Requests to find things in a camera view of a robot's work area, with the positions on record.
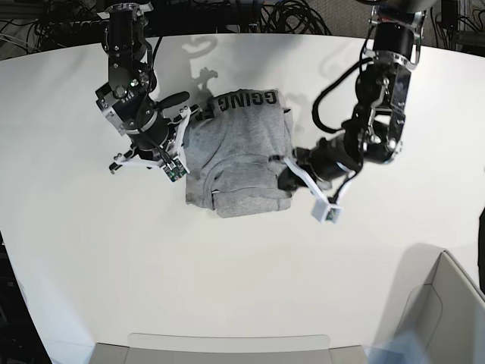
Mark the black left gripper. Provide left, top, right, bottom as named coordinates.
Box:
left=291, top=138, right=362, bottom=190

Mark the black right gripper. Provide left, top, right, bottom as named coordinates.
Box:
left=127, top=113, right=179, bottom=162

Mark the grey T-shirt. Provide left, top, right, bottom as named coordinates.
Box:
left=183, top=89, right=293, bottom=218

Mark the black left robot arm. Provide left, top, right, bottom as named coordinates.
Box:
left=293, top=1, right=433, bottom=185

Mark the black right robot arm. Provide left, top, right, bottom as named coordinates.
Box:
left=95, top=1, right=189, bottom=164

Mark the grey bin right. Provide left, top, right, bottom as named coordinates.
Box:
left=395, top=251, right=484, bottom=363

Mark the grey bin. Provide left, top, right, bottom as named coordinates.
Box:
left=89, top=333, right=368, bottom=363
left=395, top=251, right=484, bottom=363

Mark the blue cloth in bin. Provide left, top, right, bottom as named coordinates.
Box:
left=367, top=331, right=424, bottom=364

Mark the grey bin bottom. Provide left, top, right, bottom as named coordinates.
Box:
left=89, top=333, right=368, bottom=363

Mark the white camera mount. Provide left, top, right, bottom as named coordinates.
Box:
left=269, top=155, right=342, bottom=224
left=108, top=105, right=202, bottom=182

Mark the black cable bundle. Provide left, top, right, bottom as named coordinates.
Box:
left=261, top=0, right=333, bottom=36

